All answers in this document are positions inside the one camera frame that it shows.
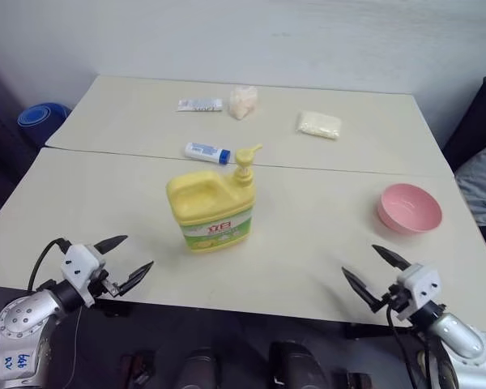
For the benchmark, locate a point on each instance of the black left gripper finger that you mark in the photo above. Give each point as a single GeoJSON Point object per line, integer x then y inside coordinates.
{"type": "Point", "coordinates": [111, 243]}
{"type": "Point", "coordinates": [137, 276]}

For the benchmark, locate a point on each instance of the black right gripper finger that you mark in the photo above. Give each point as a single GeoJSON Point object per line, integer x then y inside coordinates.
{"type": "Point", "coordinates": [393, 259]}
{"type": "Point", "coordinates": [362, 288]}

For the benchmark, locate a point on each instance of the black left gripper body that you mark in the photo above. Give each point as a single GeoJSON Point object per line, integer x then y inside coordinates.
{"type": "Point", "coordinates": [103, 285]}

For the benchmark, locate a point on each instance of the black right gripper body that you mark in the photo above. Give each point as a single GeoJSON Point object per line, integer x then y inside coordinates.
{"type": "Point", "coordinates": [396, 297]}

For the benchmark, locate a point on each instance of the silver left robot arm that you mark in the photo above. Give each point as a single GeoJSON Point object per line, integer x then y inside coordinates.
{"type": "Point", "coordinates": [20, 324]}

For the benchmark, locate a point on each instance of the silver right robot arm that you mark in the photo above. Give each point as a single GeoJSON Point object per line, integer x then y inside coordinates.
{"type": "Point", "coordinates": [461, 344]}

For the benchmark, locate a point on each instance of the pink bowl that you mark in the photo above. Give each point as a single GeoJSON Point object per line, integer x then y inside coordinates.
{"type": "Point", "coordinates": [409, 210]}

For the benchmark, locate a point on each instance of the yellow dish soap pump bottle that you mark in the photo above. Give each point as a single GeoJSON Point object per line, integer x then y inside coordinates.
{"type": "Point", "coordinates": [210, 210]}

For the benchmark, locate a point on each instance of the dark rounded shape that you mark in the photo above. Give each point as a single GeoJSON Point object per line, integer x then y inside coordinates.
{"type": "Point", "coordinates": [196, 368]}
{"type": "Point", "coordinates": [297, 366]}

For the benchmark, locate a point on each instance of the grey cloth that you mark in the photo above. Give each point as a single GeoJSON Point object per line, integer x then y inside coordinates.
{"type": "Point", "coordinates": [484, 186]}

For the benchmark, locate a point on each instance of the white tube with blue cap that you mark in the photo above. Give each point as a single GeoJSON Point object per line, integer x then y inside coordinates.
{"type": "Point", "coordinates": [202, 150]}

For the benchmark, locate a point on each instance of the blue rolled mat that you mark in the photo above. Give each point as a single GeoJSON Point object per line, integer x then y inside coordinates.
{"type": "Point", "coordinates": [40, 115]}

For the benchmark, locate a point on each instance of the clear bag of white grains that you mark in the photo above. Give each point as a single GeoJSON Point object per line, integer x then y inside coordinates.
{"type": "Point", "coordinates": [319, 125]}

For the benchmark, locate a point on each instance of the dark chair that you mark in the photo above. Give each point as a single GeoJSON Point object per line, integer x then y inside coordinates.
{"type": "Point", "coordinates": [478, 117]}

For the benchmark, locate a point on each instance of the clear bag of pinkish pieces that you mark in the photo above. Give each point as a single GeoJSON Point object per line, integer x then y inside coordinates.
{"type": "Point", "coordinates": [243, 103]}

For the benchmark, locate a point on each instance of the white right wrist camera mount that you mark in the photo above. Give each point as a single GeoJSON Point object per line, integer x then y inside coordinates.
{"type": "Point", "coordinates": [421, 283]}

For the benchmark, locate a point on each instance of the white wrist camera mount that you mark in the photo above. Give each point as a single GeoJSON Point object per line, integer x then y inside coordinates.
{"type": "Point", "coordinates": [80, 261]}
{"type": "Point", "coordinates": [421, 283]}

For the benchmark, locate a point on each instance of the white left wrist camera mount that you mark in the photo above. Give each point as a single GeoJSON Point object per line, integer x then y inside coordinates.
{"type": "Point", "coordinates": [80, 261]}

